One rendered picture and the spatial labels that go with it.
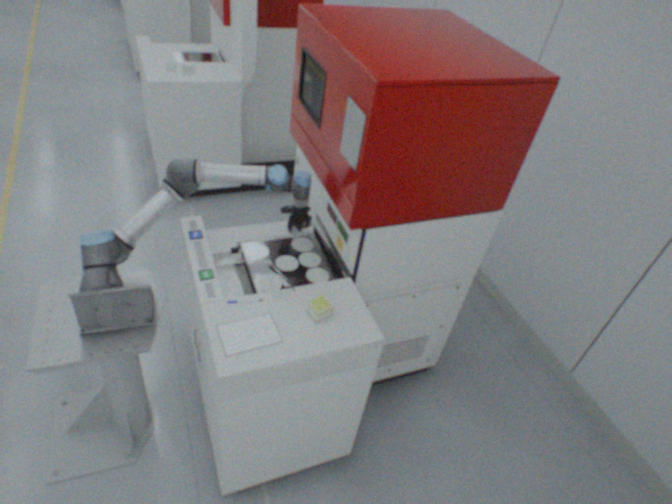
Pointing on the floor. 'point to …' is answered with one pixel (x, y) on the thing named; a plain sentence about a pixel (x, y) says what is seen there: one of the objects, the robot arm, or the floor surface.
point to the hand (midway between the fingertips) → (293, 236)
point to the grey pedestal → (101, 424)
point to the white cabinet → (277, 418)
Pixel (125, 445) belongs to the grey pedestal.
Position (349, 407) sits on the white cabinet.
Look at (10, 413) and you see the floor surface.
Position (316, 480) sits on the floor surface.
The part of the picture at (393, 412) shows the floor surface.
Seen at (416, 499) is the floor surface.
